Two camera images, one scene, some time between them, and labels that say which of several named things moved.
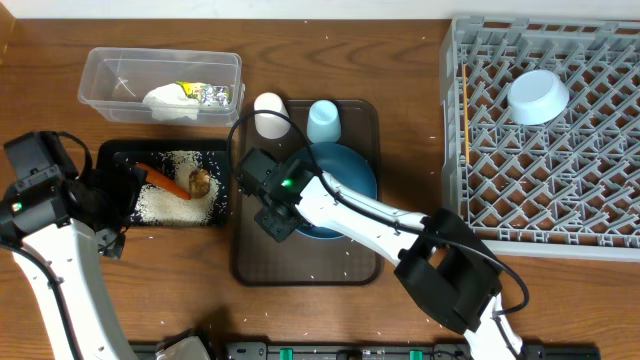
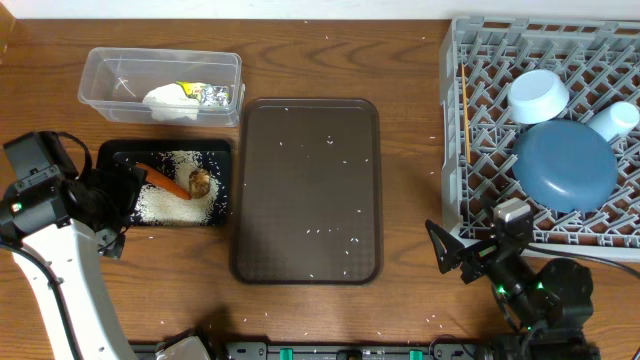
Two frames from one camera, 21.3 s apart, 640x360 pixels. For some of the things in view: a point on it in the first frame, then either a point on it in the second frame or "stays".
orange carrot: (164, 183) stays
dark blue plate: (349, 172) → (567, 165)
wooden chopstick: (466, 121) stays
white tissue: (168, 102) stays
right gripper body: (281, 227) → (479, 256)
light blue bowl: (537, 97) stays
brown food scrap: (199, 183) stays
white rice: (159, 205) stays
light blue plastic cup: (323, 122) → (616, 120)
